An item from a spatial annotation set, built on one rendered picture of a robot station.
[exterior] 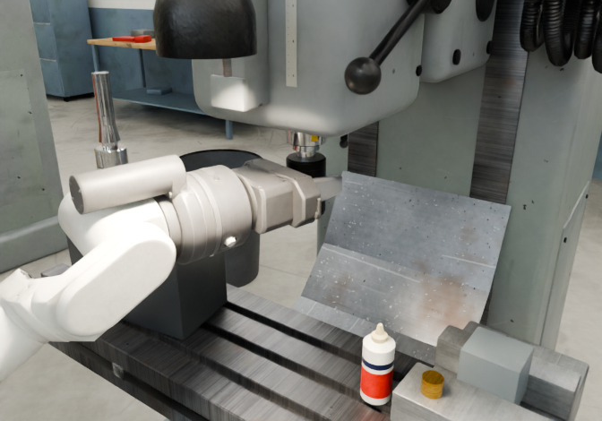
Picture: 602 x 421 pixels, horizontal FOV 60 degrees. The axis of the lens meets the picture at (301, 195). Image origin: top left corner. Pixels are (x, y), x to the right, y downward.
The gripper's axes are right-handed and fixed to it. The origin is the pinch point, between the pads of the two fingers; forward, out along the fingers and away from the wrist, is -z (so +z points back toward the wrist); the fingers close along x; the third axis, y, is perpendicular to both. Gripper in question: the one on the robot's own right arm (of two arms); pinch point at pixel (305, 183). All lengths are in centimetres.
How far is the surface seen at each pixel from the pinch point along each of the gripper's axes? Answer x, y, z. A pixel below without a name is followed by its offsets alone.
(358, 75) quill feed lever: -15.5, -15.1, 8.2
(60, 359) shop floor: 157, 123, -2
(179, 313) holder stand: 17.1, 22.9, 9.4
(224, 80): -3.2, -13.7, 12.7
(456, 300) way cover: -3.9, 26.7, -30.1
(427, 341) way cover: -3.3, 32.4, -24.0
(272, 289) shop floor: 143, 122, -103
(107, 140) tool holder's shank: 32.6, -0.3, 11.1
